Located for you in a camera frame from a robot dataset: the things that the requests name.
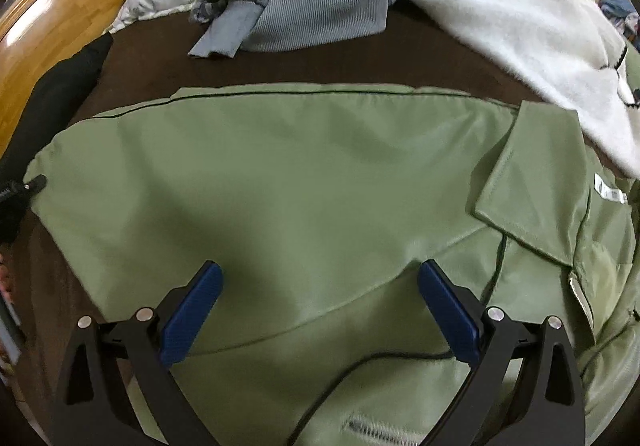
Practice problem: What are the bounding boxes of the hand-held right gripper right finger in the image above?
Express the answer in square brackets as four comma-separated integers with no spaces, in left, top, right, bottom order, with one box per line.
[416,258,587,446]

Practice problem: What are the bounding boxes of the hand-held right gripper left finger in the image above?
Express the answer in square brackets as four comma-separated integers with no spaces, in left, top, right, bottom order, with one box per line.
[47,260,223,446]

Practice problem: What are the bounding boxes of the green jacket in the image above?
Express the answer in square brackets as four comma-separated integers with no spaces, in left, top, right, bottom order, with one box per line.
[22,83,640,446]

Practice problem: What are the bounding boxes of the blue clothes pile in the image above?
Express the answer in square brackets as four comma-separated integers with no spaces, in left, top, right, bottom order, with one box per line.
[600,0,640,41]

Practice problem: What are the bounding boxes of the black garment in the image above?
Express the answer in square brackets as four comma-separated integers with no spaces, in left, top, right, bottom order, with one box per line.
[0,33,115,247]

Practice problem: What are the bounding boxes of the white fleece garment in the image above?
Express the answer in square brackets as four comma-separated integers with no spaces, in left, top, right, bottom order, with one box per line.
[400,0,640,181]

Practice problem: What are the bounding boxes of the wooden headboard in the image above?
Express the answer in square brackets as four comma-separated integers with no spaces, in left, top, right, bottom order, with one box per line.
[0,0,161,157]

